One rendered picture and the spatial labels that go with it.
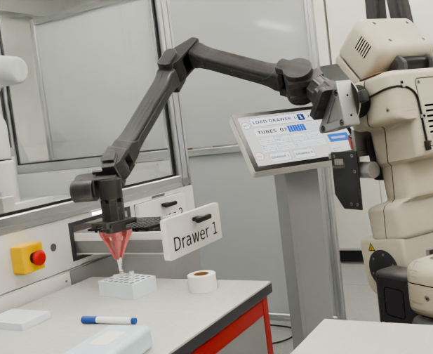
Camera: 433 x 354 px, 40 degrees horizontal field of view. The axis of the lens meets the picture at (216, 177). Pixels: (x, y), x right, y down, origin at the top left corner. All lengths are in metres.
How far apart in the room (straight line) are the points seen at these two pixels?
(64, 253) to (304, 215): 1.20
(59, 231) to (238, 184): 1.89
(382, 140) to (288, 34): 1.78
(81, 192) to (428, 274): 0.83
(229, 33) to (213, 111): 0.46
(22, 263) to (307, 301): 1.44
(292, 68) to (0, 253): 0.88
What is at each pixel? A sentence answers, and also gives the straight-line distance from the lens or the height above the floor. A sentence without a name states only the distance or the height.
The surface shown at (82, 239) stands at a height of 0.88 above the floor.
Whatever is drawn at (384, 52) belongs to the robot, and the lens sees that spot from 1.57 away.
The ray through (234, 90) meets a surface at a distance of 3.44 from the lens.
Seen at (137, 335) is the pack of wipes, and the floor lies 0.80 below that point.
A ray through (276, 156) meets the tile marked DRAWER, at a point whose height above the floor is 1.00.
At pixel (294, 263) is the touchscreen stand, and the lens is 2.61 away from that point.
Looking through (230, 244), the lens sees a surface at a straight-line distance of 3.57.
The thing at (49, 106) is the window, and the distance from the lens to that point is 1.77.
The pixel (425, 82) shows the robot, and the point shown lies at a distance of 1.59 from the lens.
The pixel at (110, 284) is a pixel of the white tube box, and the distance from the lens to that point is 1.53.
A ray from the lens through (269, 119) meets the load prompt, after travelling 2.57.
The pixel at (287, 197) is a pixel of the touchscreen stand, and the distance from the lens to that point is 2.56.
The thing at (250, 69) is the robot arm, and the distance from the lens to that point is 1.64.
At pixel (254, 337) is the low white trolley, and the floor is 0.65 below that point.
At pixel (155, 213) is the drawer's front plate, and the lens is 2.06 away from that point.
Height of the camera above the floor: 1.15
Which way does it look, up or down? 5 degrees down
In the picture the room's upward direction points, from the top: 7 degrees counter-clockwise
